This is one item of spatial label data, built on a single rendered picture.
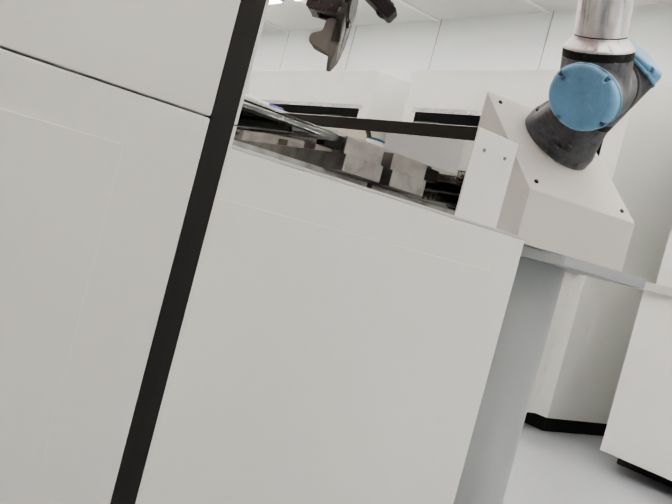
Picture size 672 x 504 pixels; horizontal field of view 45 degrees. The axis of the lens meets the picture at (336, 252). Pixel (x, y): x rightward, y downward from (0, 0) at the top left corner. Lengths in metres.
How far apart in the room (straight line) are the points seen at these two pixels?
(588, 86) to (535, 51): 5.03
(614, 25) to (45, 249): 1.02
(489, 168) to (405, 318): 0.29
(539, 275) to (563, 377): 3.03
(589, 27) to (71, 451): 1.04
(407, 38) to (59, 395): 6.99
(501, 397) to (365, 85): 4.85
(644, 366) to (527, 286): 2.50
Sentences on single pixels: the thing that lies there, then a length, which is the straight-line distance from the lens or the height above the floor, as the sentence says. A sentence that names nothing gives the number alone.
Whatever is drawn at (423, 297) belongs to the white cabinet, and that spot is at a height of 0.70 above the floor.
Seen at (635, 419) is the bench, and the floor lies 0.28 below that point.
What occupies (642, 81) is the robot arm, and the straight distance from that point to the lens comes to 1.53.
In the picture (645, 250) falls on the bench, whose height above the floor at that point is 1.10.
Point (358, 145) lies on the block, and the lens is 1.30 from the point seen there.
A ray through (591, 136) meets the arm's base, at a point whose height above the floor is 1.05.
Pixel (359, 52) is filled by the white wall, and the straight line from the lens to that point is 8.00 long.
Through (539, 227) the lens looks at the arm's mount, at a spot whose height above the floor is 0.86.
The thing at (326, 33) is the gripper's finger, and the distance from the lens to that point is 1.53.
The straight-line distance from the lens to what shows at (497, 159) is 1.25.
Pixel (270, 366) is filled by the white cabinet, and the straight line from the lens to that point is 0.97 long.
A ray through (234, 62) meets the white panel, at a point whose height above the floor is 0.87.
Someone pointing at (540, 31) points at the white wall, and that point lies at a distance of 6.46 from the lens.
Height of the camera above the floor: 0.76
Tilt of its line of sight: 1 degrees down
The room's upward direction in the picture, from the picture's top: 15 degrees clockwise
